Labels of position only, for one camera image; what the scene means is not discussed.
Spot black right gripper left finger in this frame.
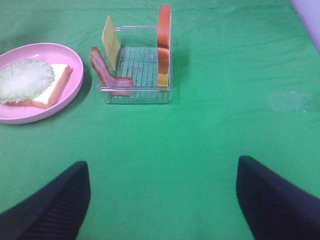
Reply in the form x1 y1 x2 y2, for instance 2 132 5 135
0 161 90 240

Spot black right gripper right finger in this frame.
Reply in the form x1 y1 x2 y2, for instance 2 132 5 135
236 155 320 240

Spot toy lettuce leaf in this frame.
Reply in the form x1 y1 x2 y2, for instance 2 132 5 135
0 58 55 104

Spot toy bread slice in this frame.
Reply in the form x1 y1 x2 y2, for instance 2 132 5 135
5 63 73 109
156 4 172 87

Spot toy bacon strip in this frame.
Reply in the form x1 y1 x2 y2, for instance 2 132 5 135
90 46 134 89

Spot yellow toy cheese slice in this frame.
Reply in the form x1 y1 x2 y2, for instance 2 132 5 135
101 15 121 71

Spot green tablecloth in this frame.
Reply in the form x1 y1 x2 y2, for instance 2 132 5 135
0 0 320 240

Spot pink round plate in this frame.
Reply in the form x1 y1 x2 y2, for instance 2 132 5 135
0 42 84 125

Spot clear right plastic tray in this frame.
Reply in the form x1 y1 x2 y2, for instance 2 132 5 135
97 25 173 104

